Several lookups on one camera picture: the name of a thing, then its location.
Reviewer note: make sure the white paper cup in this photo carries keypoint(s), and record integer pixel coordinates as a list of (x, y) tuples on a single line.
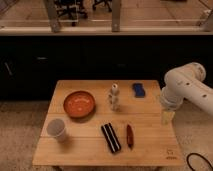
[(56, 128)]

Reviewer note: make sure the black white striped case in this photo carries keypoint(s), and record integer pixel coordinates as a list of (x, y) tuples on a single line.
[(111, 138)]

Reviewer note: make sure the orange bowl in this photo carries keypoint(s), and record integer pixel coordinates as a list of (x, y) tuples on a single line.
[(79, 104)]

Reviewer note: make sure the clear plastic bottle white cap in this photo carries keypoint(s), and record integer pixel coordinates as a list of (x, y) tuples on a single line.
[(113, 97)]

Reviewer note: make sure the wooden table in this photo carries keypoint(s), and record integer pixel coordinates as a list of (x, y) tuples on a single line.
[(133, 135)]

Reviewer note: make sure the grey metal post left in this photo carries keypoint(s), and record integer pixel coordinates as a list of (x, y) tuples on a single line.
[(52, 15)]

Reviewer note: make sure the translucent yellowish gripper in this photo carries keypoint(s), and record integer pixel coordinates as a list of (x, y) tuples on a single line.
[(167, 116)]

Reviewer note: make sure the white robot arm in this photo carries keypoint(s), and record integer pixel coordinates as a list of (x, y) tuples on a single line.
[(185, 82)]

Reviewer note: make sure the grey metal post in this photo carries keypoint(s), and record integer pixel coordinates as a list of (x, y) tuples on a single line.
[(116, 15), (52, 15)]

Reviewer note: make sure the grey metal post centre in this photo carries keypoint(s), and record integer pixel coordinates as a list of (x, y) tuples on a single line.
[(116, 15)]

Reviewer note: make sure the blue sponge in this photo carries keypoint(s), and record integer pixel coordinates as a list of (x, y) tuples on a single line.
[(139, 90)]

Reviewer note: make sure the red brown pocket knife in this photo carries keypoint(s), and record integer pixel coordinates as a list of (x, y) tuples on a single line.
[(130, 137)]

